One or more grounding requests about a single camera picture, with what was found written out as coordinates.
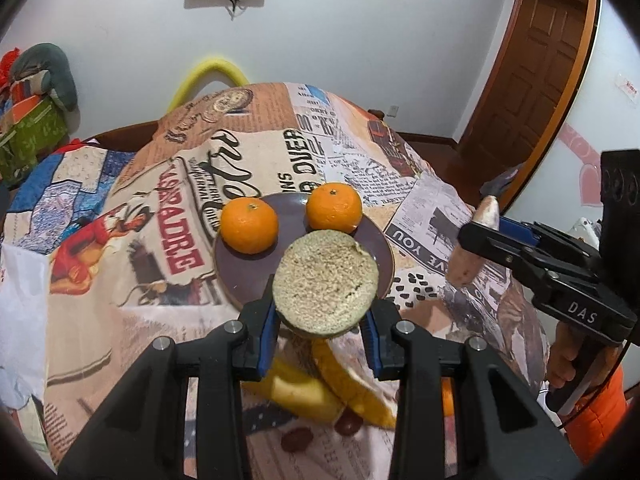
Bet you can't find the white plastic bag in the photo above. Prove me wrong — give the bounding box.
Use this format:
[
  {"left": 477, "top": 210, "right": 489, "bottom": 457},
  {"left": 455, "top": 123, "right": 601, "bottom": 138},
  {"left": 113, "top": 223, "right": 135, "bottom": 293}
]
[{"left": 0, "top": 245, "right": 51, "bottom": 411}]

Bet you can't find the person's right forearm orange sleeve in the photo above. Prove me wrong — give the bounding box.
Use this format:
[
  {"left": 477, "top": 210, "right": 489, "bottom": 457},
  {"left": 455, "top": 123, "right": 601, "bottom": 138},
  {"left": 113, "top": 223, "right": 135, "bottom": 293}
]
[{"left": 565, "top": 364, "right": 632, "bottom": 466}]

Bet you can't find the brown wooden door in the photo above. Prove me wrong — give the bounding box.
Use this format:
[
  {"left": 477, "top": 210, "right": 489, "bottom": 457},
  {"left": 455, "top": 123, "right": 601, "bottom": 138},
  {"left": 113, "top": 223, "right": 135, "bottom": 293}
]
[{"left": 457, "top": 0, "right": 602, "bottom": 213}]

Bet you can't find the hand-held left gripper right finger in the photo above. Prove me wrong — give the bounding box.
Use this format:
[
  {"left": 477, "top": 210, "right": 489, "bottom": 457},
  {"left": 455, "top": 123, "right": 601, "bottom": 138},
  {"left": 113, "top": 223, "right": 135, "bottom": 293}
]
[{"left": 362, "top": 300, "right": 584, "bottom": 480}]

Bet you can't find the pink heart wall sticker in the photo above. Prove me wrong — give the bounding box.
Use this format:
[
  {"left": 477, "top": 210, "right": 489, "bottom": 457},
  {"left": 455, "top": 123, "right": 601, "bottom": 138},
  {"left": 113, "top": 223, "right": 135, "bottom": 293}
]
[{"left": 557, "top": 122, "right": 606, "bottom": 208}]

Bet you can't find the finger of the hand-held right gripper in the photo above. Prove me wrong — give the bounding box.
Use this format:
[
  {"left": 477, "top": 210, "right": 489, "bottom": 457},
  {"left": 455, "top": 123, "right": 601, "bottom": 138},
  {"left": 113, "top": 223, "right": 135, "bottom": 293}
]
[
  {"left": 458, "top": 221, "right": 532, "bottom": 267},
  {"left": 499, "top": 216, "right": 598, "bottom": 268}
]

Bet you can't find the brown wooden chair back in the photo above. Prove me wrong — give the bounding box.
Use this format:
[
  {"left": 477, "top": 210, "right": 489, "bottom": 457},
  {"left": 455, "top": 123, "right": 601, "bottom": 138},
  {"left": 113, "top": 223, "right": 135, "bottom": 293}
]
[{"left": 82, "top": 119, "right": 161, "bottom": 153}]

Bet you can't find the pink sweet potato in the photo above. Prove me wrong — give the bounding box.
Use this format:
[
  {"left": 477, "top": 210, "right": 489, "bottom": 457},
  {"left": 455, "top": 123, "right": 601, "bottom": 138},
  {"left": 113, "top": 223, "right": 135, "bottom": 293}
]
[{"left": 446, "top": 196, "right": 501, "bottom": 287}]

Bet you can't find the person's right hand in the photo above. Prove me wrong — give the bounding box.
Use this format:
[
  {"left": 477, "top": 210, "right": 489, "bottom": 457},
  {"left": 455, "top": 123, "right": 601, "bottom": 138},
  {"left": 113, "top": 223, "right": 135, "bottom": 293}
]
[{"left": 546, "top": 321, "right": 581, "bottom": 392}]

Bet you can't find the yellow foam tube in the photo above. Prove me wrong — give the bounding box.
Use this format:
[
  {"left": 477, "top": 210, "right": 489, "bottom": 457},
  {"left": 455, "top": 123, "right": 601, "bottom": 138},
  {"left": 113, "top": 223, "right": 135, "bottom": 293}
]
[{"left": 166, "top": 58, "right": 249, "bottom": 113}]

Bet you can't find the grey plush toy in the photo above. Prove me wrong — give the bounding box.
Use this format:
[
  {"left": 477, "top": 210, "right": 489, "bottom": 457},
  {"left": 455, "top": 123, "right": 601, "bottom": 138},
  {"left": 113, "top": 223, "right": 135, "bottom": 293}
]
[{"left": 10, "top": 43, "right": 79, "bottom": 112}]

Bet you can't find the newspaper print tablecloth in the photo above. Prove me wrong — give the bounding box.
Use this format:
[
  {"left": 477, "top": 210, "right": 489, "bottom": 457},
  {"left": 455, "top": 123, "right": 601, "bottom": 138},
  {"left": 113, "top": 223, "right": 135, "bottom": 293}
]
[{"left": 2, "top": 81, "right": 551, "bottom": 480}]

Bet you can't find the round sesame cake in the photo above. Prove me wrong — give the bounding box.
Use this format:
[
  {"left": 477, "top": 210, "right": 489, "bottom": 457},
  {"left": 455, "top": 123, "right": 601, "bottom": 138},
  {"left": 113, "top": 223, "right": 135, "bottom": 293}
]
[{"left": 272, "top": 230, "right": 381, "bottom": 339}]

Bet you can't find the red date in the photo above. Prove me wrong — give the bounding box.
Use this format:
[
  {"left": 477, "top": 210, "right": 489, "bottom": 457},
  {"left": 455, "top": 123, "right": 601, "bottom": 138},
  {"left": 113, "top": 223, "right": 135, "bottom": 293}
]
[
  {"left": 334, "top": 410, "right": 362, "bottom": 437},
  {"left": 280, "top": 426, "right": 314, "bottom": 453}
]

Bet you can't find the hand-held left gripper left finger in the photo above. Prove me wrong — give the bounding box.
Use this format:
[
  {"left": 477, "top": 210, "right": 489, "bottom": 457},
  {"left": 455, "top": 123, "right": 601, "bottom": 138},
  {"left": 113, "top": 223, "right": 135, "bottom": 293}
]
[{"left": 57, "top": 297, "right": 279, "bottom": 480}]

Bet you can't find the red wall label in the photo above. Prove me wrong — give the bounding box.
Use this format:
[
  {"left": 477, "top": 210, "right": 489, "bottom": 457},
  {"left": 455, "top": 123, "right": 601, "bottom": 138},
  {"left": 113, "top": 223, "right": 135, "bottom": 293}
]
[{"left": 616, "top": 72, "right": 640, "bottom": 102}]

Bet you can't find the yellow banana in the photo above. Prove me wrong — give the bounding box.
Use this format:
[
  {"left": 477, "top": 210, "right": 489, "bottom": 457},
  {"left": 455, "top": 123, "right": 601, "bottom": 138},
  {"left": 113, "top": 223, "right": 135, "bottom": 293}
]
[
  {"left": 242, "top": 355, "right": 347, "bottom": 423},
  {"left": 311, "top": 337, "right": 398, "bottom": 430}
]

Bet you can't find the dark purple plate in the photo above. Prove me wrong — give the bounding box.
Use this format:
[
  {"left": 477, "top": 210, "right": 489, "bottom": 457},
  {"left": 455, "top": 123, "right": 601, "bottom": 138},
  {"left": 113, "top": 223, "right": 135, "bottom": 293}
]
[{"left": 213, "top": 192, "right": 397, "bottom": 311}]

